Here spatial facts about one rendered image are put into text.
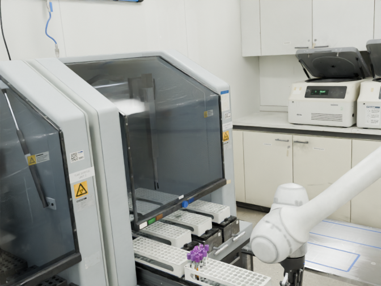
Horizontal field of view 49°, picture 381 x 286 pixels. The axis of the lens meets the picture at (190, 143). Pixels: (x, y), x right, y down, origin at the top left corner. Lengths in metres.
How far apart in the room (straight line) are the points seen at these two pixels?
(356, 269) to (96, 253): 0.91
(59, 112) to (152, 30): 1.96
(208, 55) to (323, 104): 1.08
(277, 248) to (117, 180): 0.69
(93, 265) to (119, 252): 0.12
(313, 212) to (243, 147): 3.04
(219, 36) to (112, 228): 2.71
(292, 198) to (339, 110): 2.43
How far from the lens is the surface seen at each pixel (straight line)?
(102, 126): 1.44
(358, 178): 1.08
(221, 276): 1.47
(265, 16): 4.13
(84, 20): 2.83
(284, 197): 1.20
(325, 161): 3.72
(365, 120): 3.54
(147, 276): 1.68
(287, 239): 1.07
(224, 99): 1.99
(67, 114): 1.37
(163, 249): 1.67
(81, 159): 1.40
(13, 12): 2.57
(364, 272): 1.63
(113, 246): 1.57
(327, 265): 1.65
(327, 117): 3.63
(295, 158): 3.82
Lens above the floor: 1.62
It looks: 13 degrees down
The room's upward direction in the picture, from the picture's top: 4 degrees counter-clockwise
